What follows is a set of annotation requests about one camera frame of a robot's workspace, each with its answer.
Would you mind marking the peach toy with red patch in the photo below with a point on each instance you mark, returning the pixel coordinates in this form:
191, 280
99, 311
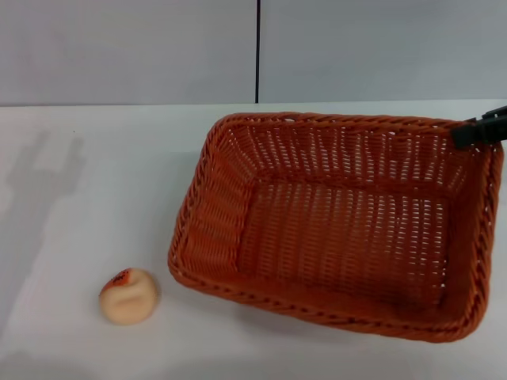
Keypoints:
128, 301

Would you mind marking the orange woven wicker basket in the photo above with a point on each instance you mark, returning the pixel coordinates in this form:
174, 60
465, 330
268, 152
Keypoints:
336, 237

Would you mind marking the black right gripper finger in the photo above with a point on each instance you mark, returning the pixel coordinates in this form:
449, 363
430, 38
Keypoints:
481, 132
495, 112

